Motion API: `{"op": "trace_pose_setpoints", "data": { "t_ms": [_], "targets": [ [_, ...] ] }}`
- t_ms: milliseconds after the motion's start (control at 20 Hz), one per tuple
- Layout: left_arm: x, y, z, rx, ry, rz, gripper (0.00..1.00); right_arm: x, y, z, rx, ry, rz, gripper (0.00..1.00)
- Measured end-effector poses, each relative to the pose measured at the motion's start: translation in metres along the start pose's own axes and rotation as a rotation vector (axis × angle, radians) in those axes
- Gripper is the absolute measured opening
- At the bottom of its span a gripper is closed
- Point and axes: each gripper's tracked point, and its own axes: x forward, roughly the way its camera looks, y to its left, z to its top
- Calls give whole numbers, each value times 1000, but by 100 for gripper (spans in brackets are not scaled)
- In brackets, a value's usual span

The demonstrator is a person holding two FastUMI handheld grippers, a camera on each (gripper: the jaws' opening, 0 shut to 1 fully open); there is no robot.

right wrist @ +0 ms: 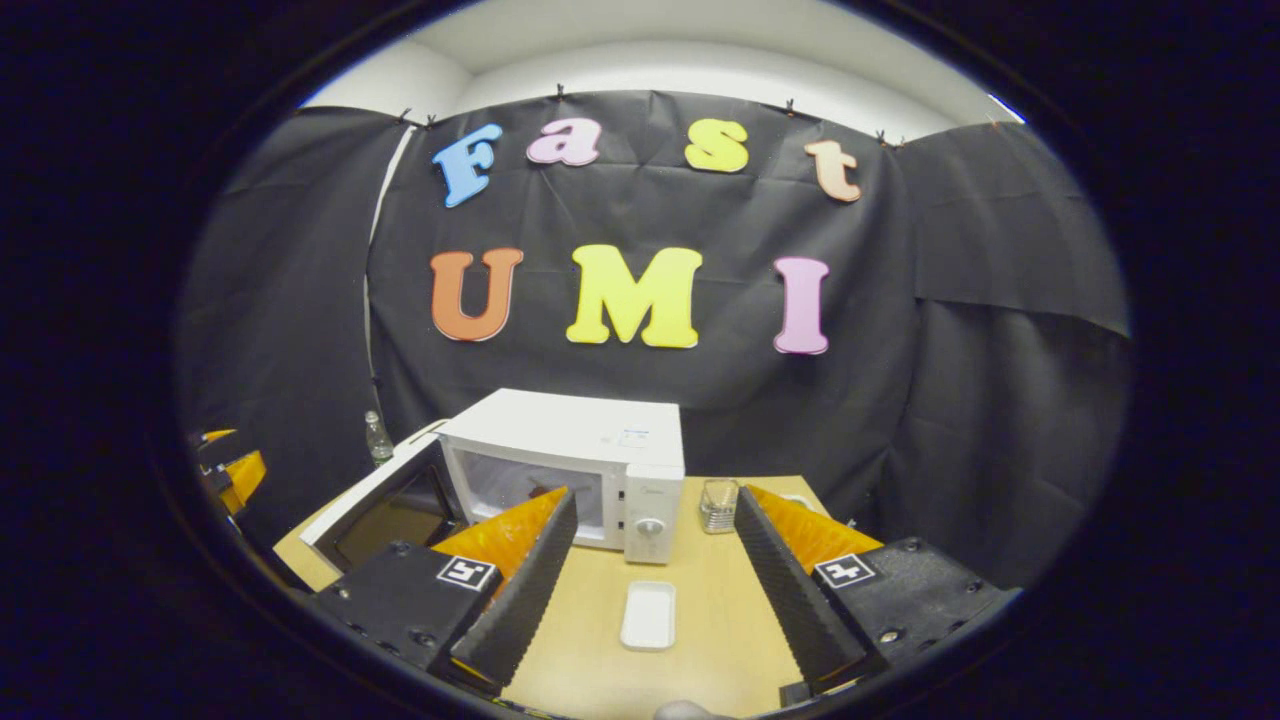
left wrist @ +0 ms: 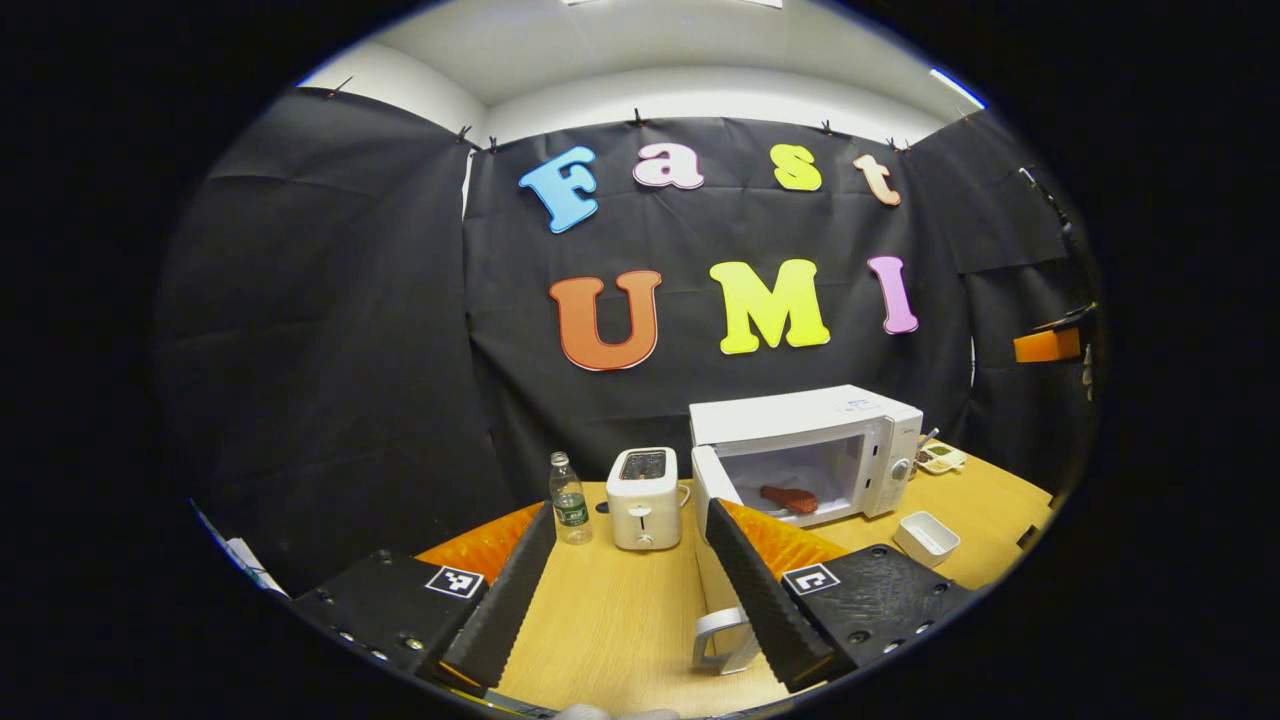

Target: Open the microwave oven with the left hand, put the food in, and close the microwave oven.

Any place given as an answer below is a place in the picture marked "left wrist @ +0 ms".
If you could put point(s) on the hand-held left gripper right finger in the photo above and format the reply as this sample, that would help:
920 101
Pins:
760 600

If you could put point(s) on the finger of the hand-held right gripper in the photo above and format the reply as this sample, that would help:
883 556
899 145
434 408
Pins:
1045 346

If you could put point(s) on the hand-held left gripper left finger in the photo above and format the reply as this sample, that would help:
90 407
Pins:
510 610

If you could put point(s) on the red-brown meat piece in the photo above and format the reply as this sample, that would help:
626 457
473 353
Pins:
790 498

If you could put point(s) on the white microwave oven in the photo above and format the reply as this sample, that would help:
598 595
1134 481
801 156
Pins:
800 415

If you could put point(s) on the compartment plate with food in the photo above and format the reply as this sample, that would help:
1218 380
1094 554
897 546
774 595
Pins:
942 459

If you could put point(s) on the clear plastic water bottle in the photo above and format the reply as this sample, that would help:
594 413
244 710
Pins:
570 505

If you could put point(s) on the white toaster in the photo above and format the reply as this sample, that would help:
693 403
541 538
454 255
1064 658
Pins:
645 510

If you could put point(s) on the white rectangular dish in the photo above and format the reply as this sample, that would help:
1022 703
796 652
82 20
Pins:
925 538

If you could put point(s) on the black backdrop cloth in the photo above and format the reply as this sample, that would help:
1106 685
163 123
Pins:
350 330

